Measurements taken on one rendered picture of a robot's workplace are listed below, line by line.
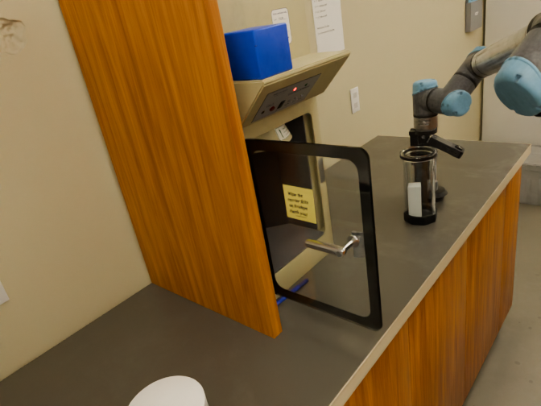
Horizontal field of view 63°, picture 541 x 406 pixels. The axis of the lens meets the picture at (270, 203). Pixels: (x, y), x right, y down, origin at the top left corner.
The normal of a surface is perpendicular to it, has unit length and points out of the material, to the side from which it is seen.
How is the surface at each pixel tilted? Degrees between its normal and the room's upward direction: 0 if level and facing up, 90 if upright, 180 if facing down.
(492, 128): 90
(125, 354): 0
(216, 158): 90
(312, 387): 0
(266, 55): 90
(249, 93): 90
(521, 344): 0
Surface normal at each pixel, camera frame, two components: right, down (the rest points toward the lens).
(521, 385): -0.17, -0.90
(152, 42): -0.64, 0.41
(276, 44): 0.76, 0.15
